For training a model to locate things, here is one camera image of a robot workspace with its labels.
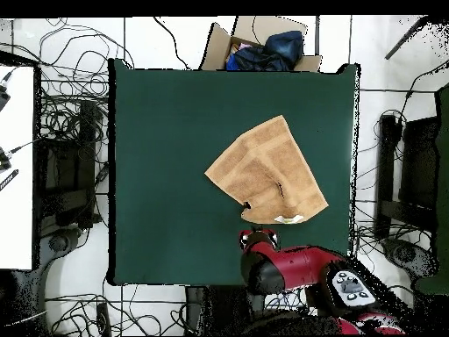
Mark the orange terry towel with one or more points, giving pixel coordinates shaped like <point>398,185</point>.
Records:
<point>270,165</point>

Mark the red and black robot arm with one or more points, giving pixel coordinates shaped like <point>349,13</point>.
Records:
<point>298,263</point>

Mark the dark green table cloth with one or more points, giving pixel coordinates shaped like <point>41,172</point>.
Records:
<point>175,123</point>

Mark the grey chair base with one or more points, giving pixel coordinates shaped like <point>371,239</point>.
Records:
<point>59,242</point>
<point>407,254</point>

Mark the long black power brick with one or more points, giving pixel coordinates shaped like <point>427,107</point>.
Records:
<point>103,317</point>

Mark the cardboard box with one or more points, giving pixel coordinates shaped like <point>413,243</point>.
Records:
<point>214,45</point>

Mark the blue clothes pile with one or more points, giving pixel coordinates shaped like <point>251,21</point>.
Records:
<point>280,45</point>

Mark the small green table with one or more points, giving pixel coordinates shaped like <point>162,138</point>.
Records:
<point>442,210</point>

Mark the white table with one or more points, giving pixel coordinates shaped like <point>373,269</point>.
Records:
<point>17,210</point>

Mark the grey metal rod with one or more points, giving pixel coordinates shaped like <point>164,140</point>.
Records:
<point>403,38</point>

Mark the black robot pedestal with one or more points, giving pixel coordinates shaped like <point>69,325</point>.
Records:
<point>224,309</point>

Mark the black metal frame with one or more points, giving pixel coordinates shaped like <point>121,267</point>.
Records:
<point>86,140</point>
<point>386,168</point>

